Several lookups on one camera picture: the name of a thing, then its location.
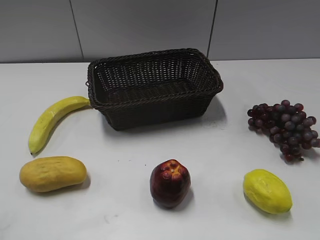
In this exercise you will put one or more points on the black woven basket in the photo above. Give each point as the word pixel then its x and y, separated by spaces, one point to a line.
pixel 153 87

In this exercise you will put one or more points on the red apple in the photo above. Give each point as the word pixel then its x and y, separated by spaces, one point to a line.
pixel 169 183

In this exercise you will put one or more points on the yellow banana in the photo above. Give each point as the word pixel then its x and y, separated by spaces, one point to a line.
pixel 50 117

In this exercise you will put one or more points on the orange mango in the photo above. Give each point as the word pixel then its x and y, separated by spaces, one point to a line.
pixel 47 174

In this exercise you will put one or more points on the purple grape bunch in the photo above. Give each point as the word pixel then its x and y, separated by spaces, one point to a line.
pixel 288 127

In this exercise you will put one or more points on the yellow lemon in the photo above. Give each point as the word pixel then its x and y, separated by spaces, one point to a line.
pixel 267 192

